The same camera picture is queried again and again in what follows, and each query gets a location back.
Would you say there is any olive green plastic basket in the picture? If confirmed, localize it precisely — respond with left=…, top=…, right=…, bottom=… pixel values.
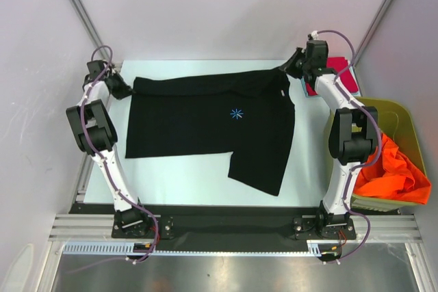
left=351, top=97, right=427, bottom=212

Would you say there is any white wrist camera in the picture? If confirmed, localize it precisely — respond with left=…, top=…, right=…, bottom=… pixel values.
left=307, top=30, right=319, bottom=40
left=82, top=75, right=90, bottom=90

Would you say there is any right aluminium corner post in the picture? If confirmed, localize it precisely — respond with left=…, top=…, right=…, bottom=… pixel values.
left=354, top=0, right=395, bottom=64

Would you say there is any left aluminium corner post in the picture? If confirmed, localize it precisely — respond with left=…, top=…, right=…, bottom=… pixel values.
left=68, top=0, right=105, bottom=48

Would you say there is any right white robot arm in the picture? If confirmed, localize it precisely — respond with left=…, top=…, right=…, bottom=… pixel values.
left=280, top=38, right=381, bottom=239

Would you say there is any slotted cable duct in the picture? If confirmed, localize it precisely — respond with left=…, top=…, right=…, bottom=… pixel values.
left=63, top=240, right=346, bottom=257

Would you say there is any black t shirt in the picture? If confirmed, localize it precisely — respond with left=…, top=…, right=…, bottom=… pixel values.
left=125, top=68, right=295, bottom=196

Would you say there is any orange t shirt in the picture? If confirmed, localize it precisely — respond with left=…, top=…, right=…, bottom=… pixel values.
left=354, top=134, right=432, bottom=205

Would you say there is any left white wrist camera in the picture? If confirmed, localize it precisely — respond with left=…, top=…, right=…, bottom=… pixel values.
left=82, top=75, right=90, bottom=90

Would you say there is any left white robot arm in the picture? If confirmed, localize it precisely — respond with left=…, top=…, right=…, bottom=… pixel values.
left=66, top=59, right=158, bottom=238

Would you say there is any aluminium corner post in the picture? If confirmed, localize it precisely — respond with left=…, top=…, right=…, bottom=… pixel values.
left=354, top=0, right=395, bottom=64
left=68, top=0, right=105, bottom=48

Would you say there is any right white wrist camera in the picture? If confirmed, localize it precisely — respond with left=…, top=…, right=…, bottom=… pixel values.
left=307, top=30, right=319, bottom=40

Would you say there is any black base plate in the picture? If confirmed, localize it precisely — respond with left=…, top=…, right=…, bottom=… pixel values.
left=68, top=202, right=359, bottom=254

